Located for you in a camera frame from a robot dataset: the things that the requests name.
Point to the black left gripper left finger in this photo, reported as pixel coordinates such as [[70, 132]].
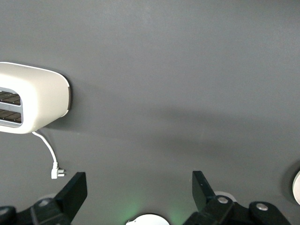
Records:
[[75, 187]]

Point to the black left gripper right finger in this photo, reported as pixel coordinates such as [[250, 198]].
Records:
[[199, 187]]

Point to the white round disc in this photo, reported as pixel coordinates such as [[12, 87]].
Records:
[[150, 220]]

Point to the round beige plate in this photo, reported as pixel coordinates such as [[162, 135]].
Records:
[[297, 187]]

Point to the white two-slot toaster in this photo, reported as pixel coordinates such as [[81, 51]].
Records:
[[42, 93]]

